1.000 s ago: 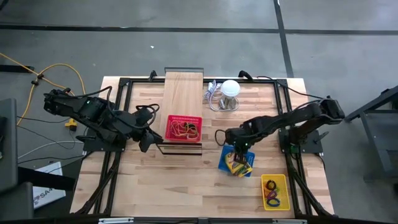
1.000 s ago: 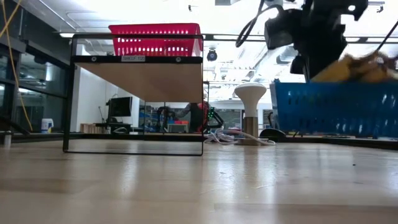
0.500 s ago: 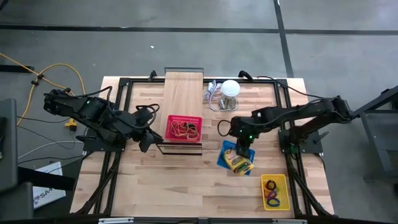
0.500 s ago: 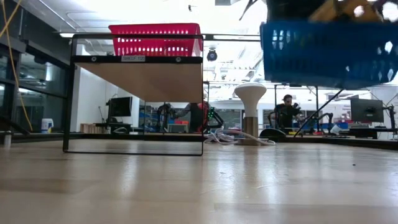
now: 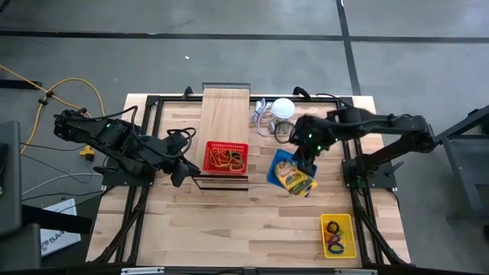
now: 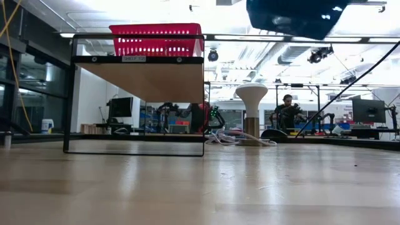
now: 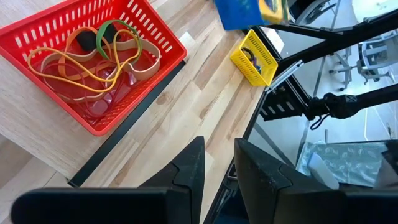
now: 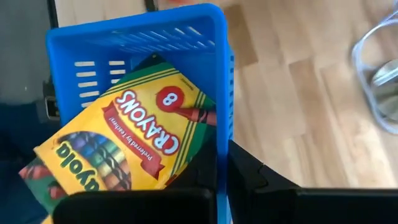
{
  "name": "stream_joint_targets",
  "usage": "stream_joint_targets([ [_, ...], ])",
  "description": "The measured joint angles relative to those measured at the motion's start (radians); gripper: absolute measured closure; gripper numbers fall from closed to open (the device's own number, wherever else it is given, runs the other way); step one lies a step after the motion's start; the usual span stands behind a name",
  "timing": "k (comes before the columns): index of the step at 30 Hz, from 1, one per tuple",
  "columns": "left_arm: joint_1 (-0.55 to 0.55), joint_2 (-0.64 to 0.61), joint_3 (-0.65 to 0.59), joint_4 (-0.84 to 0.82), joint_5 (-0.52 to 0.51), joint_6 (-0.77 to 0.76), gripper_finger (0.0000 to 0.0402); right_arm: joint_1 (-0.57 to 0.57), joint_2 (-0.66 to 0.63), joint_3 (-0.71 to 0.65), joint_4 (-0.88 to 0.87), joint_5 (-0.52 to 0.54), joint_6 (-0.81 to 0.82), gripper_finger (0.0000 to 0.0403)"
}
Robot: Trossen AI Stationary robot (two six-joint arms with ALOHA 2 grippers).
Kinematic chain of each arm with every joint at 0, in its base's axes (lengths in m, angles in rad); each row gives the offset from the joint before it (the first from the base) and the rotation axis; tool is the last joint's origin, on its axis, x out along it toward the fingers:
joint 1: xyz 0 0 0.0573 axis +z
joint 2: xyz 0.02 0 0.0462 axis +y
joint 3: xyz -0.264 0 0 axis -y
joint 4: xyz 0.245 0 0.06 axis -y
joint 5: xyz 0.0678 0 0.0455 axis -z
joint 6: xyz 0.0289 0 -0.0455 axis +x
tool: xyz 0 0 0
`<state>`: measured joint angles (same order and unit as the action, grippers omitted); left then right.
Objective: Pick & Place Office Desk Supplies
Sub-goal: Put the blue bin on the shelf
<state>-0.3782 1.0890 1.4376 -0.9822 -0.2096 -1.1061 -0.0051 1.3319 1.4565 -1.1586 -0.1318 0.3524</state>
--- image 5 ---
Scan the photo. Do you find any red plastic basket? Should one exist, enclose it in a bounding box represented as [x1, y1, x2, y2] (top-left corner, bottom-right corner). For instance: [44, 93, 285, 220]
[202, 141, 250, 176]

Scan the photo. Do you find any yellow Crayola crayon box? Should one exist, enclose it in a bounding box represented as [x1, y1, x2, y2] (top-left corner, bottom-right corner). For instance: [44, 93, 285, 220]
[274, 160, 309, 192]
[292, 175, 319, 199]

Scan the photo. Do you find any black metal cart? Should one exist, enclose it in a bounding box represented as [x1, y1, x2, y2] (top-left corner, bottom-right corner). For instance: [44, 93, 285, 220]
[435, 103, 489, 222]

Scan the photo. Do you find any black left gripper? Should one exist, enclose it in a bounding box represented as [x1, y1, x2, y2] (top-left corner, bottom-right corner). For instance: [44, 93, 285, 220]
[154, 131, 202, 188]

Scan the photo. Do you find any white floor cable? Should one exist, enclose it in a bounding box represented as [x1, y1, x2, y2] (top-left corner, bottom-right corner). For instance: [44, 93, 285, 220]
[21, 172, 104, 196]

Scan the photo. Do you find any yellowish rubber band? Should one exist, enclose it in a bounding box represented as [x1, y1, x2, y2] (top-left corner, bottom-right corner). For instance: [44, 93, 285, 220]
[212, 150, 238, 171]

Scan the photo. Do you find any yellow plastic basket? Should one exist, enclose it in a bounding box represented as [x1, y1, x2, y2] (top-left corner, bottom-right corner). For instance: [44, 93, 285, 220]
[319, 213, 358, 260]

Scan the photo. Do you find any dark grey cabinet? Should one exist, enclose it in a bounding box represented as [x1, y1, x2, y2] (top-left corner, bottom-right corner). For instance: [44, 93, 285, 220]
[0, 121, 42, 271]

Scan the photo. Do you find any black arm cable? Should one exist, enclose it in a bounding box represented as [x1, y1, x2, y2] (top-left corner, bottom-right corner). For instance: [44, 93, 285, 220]
[313, 92, 345, 108]

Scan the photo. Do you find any white printed box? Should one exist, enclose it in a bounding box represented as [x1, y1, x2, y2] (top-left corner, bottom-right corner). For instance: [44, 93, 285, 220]
[40, 197, 82, 257]

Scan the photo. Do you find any black flat beam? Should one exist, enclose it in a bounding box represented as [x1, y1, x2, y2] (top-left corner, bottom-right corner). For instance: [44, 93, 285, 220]
[21, 204, 95, 235]

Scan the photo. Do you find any white mushroom table lamp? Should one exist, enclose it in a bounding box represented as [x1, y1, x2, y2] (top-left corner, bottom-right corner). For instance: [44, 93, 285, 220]
[270, 98, 296, 134]

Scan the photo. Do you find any yellow extension cable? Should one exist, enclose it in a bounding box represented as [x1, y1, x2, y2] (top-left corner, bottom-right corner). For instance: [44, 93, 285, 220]
[0, 63, 107, 161]

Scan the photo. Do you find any orange rubber band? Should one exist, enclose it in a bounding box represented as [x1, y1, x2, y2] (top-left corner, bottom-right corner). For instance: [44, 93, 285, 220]
[209, 148, 230, 170]

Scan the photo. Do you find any green rubber band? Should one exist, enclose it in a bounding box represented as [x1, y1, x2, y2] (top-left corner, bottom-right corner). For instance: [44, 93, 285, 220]
[228, 150, 245, 172]

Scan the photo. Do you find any wooden shelf riser black frame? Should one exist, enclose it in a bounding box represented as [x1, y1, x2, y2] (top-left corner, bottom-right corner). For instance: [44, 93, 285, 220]
[190, 82, 251, 192]

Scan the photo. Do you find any blue plastic basket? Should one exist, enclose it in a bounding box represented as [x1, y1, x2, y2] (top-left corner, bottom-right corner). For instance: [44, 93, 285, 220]
[266, 148, 319, 192]

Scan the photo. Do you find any wide tan rubber band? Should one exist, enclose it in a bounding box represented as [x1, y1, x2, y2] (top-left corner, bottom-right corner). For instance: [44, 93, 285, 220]
[210, 152, 236, 171]

